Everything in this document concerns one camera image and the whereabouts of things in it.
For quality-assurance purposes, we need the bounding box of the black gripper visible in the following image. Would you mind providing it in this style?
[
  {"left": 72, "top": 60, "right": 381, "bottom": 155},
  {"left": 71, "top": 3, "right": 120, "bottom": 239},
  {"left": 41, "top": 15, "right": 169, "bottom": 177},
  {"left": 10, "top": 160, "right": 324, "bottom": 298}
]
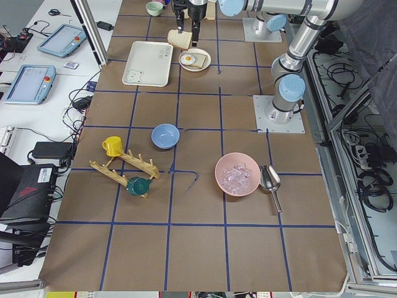
[{"left": 175, "top": 0, "right": 207, "bottom": 47}]

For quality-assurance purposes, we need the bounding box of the white bread slice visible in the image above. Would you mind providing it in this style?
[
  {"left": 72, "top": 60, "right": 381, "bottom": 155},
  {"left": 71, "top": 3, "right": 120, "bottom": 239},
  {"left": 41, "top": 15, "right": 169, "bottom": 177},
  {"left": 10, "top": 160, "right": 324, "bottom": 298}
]
[{"left": 167, "top": 29, "right": 192, "bottom": 50}]

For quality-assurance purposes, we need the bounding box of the cream round plate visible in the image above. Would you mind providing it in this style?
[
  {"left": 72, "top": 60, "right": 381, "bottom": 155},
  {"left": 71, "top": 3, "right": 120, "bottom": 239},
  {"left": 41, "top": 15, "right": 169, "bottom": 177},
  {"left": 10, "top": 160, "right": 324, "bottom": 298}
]
[{"left": 179, "top": 48, "right": 212, "bottom": 72}]

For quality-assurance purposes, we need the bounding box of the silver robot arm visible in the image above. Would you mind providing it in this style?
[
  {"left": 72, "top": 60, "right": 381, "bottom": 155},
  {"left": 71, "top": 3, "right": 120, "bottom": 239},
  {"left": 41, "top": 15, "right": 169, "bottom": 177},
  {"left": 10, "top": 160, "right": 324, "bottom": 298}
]
[
  {"left": 167, "top": 1, "right": 287, "bottom": 50},
  {"left": 239, "top": 0, "right": 362, "bottom": 125}
]

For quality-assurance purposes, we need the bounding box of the bread slice on plate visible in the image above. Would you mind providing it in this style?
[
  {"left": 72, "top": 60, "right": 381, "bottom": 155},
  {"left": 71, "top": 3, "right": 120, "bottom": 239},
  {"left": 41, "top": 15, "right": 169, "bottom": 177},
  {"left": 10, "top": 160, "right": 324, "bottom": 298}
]
[{"left": 185, "top": 53, "right": 207, "bottom": 69}]

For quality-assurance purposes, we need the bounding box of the green bowl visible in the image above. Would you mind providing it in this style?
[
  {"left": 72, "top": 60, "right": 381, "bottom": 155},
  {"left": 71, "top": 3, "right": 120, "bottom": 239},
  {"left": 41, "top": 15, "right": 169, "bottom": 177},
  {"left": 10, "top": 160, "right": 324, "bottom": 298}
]
[{"left": 146, "top": 1, "right": 164, "bottom": 17}]

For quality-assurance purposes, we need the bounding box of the fried egg toy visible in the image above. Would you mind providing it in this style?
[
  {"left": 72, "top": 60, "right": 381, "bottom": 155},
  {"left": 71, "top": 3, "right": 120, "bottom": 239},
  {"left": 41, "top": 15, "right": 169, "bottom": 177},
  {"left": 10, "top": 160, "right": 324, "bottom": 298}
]
[{"left": 180, "top": 54, "right": 196, "bottom": 65}]

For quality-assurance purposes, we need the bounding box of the cream bear tray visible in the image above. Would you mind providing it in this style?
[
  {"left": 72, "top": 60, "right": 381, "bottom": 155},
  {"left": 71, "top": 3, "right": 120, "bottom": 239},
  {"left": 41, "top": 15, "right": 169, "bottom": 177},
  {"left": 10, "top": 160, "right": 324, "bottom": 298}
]
[{"left": 122, "top": 41, "right": 174, "bottom": 87}]

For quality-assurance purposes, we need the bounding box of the black power adapter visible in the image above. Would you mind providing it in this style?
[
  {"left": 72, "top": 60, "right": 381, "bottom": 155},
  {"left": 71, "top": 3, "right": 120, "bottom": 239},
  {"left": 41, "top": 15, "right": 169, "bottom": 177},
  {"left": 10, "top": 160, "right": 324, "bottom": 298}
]
[{"left": 96, "top": 21, "right": 114, "bottom": 31}]

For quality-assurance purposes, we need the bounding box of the blue bowl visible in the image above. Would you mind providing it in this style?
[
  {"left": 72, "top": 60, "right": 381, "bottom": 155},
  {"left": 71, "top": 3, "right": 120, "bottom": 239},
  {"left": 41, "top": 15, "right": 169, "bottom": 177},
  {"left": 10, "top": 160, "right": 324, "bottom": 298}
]
[{"left": 151, "top": 124, "right": 180, "bottom": 150}]

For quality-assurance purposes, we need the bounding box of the far teach pendant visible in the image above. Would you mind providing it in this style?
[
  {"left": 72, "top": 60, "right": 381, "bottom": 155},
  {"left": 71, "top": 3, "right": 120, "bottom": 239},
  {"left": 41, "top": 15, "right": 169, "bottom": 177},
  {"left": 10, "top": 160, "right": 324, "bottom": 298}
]
[{"left": 37, "top": 24, "right": 86, "bottom": 58}]

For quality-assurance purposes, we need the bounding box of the teach pendant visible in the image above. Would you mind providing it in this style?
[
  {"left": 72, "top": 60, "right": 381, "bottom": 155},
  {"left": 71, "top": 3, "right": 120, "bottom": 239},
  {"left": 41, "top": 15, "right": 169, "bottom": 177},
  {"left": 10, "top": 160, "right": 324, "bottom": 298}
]
[
  {"left": 4, "top": 65, "right": 56, "bottom": 105},
  {"left": 37, "top": 24, "right": 86, "bottom": 58}
]

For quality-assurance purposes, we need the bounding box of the yellow mug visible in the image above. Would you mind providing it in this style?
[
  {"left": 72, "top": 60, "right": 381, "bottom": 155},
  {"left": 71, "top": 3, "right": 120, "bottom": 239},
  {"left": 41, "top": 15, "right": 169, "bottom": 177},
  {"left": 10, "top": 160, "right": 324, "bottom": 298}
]
[{"left": 102, "top": 136, "right": 124, "bottom": 157}]

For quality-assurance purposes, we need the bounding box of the wooden rack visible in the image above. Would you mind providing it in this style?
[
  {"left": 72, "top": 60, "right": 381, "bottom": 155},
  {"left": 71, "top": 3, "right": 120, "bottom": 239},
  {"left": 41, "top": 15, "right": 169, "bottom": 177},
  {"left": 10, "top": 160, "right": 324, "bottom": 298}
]
[{"left": 89, "top": 148, "right": 161, "bottom": 199}]

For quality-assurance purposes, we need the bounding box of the pink bowl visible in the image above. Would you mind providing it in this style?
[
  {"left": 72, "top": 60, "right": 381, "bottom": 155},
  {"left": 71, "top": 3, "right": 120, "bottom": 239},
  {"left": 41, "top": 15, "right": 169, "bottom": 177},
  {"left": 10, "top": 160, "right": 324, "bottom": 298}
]
[{"left": 215, "top": 152, "right": 261, "bottom": 197}]

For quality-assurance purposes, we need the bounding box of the near teach pendant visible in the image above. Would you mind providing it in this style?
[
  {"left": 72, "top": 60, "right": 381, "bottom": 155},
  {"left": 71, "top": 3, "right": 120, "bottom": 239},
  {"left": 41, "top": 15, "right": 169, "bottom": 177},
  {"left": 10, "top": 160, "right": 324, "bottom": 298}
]
[{"left": 4, "top": 65, "right": 56, "bottom": 105}]

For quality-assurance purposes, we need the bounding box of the dark green mug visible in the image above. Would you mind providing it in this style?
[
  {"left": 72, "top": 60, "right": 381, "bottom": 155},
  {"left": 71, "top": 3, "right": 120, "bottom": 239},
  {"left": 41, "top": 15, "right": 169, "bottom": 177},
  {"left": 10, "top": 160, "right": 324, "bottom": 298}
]
[{"left": 126, "top": 177, "right": 151, "bottom": 197}]

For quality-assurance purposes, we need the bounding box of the metal scoop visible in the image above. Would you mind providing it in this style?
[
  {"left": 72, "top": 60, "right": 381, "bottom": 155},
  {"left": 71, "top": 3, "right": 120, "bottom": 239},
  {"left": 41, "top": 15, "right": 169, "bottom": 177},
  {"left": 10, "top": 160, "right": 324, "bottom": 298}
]
[{"left": 259, "top": 165, "right": 282, "bottom": 213}]

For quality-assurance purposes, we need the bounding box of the black laptop power brick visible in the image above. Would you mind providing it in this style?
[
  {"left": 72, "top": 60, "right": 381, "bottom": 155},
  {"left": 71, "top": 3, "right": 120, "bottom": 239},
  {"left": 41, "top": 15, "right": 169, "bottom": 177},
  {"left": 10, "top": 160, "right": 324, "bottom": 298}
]
[{"left": 32, "top": 142, "right": 72, "bottom": 160}]

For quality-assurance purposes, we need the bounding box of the black computer box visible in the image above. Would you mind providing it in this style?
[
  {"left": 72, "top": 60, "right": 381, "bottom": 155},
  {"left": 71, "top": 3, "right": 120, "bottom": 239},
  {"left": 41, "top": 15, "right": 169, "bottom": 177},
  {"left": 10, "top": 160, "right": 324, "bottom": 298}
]
[{"left": 1, "top": 153, "right": 58, "bottom": 226}]

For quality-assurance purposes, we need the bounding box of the aluminium frame post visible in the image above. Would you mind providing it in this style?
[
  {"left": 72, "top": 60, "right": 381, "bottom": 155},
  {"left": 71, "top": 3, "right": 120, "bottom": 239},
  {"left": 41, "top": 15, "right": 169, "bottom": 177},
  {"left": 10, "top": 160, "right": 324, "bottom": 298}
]
[{"left": 70, "top": 0, "right": 109, "bottom": 66}]

